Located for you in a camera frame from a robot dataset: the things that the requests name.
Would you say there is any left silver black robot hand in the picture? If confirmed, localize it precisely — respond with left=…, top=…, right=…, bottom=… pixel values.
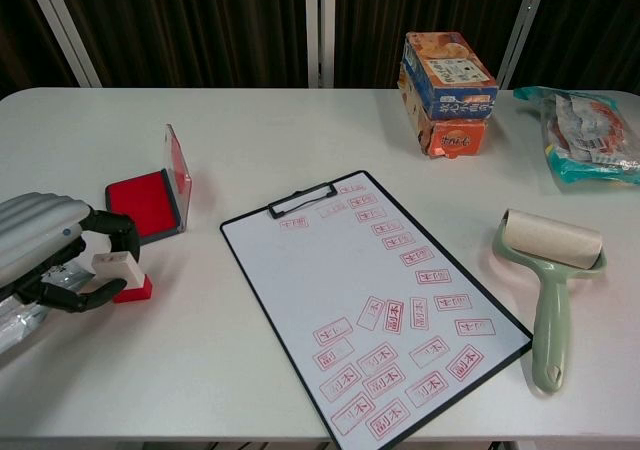
left=0, top=193, right=142, bottom=316

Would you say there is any white and red stamp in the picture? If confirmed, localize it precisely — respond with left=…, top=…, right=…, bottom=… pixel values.
left=91, top=251, right=154, bottom=304

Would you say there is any silver green snack bag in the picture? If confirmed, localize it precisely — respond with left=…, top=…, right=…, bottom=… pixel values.
left=0, top=264, right=96, bottom=356

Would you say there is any black clipboard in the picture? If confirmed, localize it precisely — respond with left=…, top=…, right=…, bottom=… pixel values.
left=219, top=169, right=534, bottom=450

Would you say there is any dark pleated curtain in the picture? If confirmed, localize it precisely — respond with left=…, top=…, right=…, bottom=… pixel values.
left=0, top=0, right=640, bottom=100

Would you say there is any white paper with red stamps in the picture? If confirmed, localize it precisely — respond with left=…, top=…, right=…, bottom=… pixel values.
left=223, top=173, right=531, bottom=447

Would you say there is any orange snack box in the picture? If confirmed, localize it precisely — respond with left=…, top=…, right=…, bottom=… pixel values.
left=397, top=77, right=489, bottom=161

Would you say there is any blue snack box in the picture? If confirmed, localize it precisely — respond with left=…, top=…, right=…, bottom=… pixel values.
left=401, top=31, right=500, bottom=121

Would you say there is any green lint roller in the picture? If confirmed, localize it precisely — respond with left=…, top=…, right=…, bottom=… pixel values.
left=491, top=208, right=609, bottom=395

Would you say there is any teal plastic snack bag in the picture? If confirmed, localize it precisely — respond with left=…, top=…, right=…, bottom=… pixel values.
left=513, top=85, right=640, bottom=187

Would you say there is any white slanted frame bar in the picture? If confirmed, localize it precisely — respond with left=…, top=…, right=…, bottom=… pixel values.
left=497, top=0, right=554, bottom=91
left=22, top=0, right=104, bottom=89

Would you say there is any white upright frame post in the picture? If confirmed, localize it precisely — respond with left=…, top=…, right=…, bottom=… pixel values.
left=304, top=0, right=335, bottom=89

